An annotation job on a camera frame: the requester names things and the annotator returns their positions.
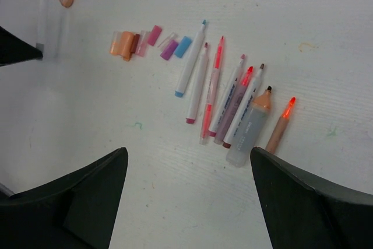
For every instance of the dark red pen cap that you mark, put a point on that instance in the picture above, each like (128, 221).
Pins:
(135, 43)

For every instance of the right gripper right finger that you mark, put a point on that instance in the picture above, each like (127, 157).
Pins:
(302, 210)

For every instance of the clear red pen cap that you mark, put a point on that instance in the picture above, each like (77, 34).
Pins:
(167, 41)

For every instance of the white dark red pen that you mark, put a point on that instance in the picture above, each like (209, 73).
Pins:
(248, 96)

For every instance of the blue pen cap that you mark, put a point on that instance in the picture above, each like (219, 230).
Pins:
(182, 47)

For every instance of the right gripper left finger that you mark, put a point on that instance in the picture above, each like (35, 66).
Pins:
(77, 210)

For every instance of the peach barrel orange pen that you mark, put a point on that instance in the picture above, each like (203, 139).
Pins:
(280, 127)

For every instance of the white purple pen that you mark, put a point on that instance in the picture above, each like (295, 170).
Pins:
(198, 86)

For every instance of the clear orange pen cap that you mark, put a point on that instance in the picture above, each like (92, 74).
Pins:
(115, 46)

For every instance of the mauve barrel red pen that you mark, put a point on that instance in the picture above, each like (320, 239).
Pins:
(233, 106)

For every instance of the white grey capped pen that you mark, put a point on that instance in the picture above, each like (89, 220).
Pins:
(42, 25)

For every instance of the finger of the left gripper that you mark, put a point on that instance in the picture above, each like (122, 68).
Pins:
(14, 50)

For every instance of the pink capped pen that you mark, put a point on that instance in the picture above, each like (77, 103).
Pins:
(226, 97)

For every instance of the translucent pink pen cap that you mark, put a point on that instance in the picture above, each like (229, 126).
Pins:
(142, 43)

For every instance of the white blue pen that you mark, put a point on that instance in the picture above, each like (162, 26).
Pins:
(190, 61)

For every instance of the purple pen cap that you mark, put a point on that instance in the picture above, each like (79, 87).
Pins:
(169, 50)

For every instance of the orange highlighter cap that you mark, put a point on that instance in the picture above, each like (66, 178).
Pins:
(125, 45)

